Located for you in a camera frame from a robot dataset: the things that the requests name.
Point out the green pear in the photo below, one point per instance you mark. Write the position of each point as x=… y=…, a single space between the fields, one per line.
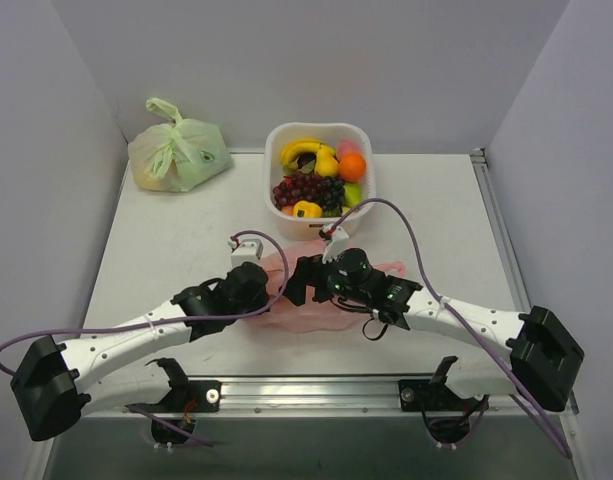
x=353 y=194

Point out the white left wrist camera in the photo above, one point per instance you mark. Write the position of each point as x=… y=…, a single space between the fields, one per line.
x=245 y=251

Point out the aluminium right side rail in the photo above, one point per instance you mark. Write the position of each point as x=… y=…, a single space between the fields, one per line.
x=499 y=229

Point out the dark blue grape bunch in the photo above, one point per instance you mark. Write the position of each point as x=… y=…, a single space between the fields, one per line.
x=331 y=196

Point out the orange tangerine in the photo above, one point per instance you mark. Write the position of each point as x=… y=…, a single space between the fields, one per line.
x=352 y=167

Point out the aluminium rail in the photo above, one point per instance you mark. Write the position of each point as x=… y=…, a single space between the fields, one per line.
x=321 y=396
x=499 y=229

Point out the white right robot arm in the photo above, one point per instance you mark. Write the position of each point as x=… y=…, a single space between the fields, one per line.
x=542 y=355

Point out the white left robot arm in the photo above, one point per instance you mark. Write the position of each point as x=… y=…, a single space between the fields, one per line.
x=58 y=383

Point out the yellow bell pepper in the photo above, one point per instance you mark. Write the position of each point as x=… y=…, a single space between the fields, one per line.
x=307 y=209

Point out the yellow banana bunch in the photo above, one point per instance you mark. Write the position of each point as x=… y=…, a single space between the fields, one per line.
x=293 y=150

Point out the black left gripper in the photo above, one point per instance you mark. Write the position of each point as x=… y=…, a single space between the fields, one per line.
x=256 y=282

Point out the aluminium front rail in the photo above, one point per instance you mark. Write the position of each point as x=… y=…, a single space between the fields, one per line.
x=321 y=396

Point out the green knotted plastic bag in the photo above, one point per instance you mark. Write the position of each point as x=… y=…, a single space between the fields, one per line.
x=178 y=154

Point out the white plastic fruit basket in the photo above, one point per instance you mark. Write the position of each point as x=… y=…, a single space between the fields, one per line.
x=331 y=133

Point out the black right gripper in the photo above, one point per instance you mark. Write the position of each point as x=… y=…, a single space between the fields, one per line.
x=302 y=279

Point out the red grape bunch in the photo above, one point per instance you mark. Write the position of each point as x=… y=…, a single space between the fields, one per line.
x=295 y=188

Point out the pink plastic bag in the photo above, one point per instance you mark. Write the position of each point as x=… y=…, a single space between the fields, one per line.
x=312 y=316

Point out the yellow fruit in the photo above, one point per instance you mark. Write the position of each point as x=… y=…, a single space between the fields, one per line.
x=326 y=163

